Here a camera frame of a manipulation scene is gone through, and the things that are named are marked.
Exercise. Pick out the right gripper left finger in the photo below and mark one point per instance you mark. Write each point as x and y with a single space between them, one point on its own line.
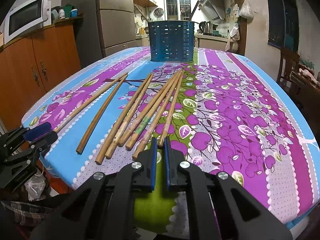
103 206

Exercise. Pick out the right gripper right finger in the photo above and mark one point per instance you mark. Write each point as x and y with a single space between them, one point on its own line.
218 206

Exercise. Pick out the dark wooden chopstick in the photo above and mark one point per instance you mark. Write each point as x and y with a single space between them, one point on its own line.
84 140

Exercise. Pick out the wooden chopstick green band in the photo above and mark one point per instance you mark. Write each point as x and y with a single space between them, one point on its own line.
193 10

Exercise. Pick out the kitchen window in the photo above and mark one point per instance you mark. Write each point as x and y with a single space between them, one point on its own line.
178 9

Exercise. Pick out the orange wooden cabinet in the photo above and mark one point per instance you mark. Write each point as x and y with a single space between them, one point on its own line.
33 64

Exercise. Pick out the colourful floral tablecloth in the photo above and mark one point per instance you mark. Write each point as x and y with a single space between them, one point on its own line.
229 116

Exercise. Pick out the white microwave oven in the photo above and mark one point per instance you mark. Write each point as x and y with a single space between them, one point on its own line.
24 17

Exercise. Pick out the dark wooden side table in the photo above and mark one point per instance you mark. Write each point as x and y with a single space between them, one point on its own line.
308 96

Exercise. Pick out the grey tall refrigerator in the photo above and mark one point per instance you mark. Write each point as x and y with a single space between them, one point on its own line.
107 27

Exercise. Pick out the wooden chair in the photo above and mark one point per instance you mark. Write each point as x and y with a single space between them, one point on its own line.
288 62

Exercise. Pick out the blue perforated utensil holder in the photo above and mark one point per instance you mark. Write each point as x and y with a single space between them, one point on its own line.
171 41

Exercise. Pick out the steel electric kettle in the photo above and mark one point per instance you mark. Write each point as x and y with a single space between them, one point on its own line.
206 28

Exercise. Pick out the dark blue room window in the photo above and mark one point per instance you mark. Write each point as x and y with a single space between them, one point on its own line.
283 24

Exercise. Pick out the white hanging plastic bag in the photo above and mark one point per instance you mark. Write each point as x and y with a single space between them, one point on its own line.
246 11

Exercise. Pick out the steel range hood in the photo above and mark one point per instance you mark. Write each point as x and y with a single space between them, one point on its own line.
213 9

